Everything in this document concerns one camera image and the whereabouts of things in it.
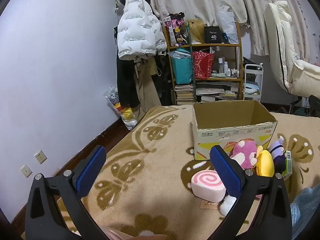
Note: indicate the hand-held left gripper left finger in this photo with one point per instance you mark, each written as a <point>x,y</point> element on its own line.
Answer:
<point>91,172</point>

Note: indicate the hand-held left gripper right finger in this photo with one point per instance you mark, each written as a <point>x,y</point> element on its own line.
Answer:
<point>225,170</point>

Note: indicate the pink swirl roll plush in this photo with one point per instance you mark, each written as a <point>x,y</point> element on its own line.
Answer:
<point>205,182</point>

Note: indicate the pink and white plush toy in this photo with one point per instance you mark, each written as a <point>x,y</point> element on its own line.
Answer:
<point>246,152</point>

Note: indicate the white fluffy plush toy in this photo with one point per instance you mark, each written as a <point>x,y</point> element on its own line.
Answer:
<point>226,205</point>

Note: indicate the cardboard box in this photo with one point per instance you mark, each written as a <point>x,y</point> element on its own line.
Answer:
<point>207,135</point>

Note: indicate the yellow plush toy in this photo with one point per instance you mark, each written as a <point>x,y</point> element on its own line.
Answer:
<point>266,165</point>

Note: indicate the purple plush toy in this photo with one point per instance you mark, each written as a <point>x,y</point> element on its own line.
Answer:
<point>278,155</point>

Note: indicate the green packet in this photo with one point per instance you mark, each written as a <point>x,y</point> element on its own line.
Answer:
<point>288,165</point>

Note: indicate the clear bag of toys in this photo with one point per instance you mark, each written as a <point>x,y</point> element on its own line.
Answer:
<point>125,115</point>

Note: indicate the pile of papers and booklets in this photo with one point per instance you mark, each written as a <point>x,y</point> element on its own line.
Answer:
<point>215,92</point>

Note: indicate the stack of books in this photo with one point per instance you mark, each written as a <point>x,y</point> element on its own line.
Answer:
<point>183,95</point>

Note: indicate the pale blue cushion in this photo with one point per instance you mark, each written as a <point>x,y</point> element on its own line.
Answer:
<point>251,88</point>

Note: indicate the light blue blanket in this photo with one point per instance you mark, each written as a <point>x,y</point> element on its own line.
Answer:
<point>307,205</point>

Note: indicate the white trolley cart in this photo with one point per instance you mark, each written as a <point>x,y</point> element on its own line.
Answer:
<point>246,75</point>

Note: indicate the black hanging garment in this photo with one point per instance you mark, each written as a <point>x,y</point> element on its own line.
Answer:
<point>125,80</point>

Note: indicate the beige trousers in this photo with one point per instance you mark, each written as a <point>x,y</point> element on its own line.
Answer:
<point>146,87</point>

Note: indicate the group of cosmetic bottles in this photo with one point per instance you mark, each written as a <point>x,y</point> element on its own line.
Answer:
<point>226,67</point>

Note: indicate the red patterned bag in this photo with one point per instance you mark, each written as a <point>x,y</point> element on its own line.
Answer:
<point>202,65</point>

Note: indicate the dark hanging bag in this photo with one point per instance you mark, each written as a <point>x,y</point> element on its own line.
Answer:
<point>165,80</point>

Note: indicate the teal bag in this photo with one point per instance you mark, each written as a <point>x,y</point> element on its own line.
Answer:
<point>182,67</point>

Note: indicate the green pole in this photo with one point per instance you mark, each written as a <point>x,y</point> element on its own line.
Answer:
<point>191,55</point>

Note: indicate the wooden shelf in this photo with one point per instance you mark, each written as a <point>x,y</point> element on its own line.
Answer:
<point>215,45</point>

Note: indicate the black display box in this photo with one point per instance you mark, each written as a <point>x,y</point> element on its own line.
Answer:
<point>212,37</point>

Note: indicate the cream folded mattress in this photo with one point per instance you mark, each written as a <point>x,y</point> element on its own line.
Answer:
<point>277,42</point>

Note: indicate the blonde wig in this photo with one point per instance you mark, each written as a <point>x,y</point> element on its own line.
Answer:
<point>197,32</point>

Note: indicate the white plastic bag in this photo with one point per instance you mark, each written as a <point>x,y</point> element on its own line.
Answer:
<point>227,25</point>

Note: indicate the pink packaged accessories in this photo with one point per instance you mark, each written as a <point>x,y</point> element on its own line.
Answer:
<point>175,30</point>

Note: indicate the white puffer jacket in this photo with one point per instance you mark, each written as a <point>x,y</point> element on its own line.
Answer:
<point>135,25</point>

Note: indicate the white wall socket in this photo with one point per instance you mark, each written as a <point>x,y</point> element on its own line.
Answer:
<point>26,171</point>
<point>40,157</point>

